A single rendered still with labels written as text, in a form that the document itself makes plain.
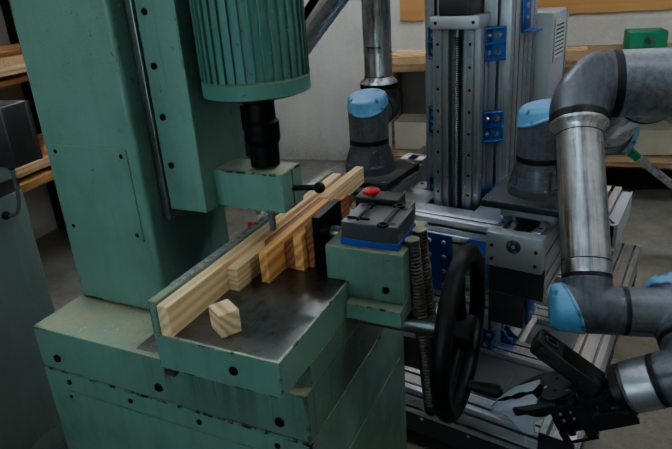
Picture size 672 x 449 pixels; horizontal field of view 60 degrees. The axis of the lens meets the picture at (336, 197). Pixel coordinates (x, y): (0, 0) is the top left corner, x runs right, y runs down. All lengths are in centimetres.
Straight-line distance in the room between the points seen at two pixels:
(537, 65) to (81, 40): 132
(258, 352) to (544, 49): 136
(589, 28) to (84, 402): 368
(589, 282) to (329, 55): 366
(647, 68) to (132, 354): 98
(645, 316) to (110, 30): 91
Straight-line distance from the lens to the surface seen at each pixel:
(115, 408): 119
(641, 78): 109
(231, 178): 101
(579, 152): 103
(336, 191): 125
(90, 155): 110
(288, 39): 90
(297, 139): 467
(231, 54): 89
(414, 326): 100
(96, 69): 103
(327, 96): 450
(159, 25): 98
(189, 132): 99
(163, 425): 112
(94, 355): 115
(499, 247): 145
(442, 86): 165
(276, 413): 94
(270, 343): 83
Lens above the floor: 137
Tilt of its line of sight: 21 degrees down
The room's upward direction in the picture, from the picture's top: 4 degrees counter-clockwise
